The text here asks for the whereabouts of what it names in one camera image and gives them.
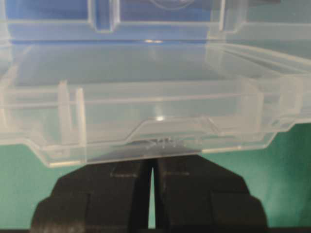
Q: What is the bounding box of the green table cloth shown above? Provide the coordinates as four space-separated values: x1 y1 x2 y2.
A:
0 124 311 229

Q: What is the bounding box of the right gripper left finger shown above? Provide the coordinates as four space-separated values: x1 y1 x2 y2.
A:
32 160 152 230

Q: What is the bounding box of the clear plastic storage box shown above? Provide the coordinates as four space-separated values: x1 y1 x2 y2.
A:
0 0 311 42

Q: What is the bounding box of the clear plastic box lid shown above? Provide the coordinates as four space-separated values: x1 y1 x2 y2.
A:
0 43 311 167

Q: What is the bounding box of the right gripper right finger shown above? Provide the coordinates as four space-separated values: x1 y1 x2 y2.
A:
154 155 268 230

